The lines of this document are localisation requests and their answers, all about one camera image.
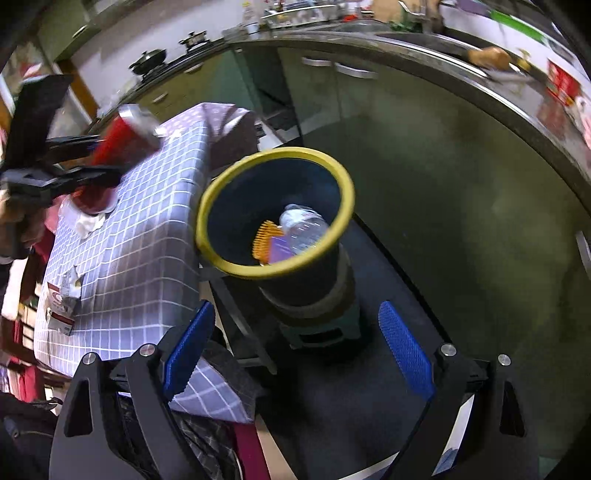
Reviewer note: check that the white dish rack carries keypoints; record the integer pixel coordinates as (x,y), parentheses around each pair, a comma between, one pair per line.
(300,14)

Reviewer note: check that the clear plastic water bottle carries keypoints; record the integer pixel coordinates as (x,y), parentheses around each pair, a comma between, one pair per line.
(302,226)

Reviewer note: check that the person's left hand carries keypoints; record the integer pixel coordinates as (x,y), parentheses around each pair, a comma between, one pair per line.
(25,226)

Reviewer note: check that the purple card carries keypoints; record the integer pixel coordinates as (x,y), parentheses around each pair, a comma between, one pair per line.
(279,250)

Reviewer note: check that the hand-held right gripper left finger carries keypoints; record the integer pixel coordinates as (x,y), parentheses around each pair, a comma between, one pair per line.
(189,350)

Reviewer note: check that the dark plaid cloth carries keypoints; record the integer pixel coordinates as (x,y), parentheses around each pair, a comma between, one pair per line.
(217,415)

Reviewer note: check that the purple checked tablecloth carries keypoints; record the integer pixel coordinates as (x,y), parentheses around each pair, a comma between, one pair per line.
(138,258)

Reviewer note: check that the red and white carton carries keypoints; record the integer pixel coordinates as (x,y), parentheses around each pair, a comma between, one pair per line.
(60,309)

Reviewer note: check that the black yellow-rimmed trash bin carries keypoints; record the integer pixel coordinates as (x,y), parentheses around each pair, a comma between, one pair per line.
(231,207)

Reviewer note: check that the green plastic stool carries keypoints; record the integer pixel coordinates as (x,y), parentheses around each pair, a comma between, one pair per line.
(323,330)

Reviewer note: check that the small steel pot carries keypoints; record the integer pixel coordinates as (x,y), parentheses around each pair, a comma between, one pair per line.
(194,40)

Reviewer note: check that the black wok with lid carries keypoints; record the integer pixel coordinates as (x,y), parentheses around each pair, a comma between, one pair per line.
(147,60)

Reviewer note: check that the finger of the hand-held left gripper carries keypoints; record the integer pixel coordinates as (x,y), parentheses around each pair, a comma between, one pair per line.
(87,177)
(74,146)

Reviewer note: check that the red paper bucket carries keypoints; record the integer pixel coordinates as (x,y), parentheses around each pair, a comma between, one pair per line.
(120,138)

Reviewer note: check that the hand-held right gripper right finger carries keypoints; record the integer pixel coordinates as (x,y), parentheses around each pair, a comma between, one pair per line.
(406,350)

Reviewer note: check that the yellow plastic grid brush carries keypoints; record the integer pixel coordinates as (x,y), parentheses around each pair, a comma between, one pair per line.
(265,240)

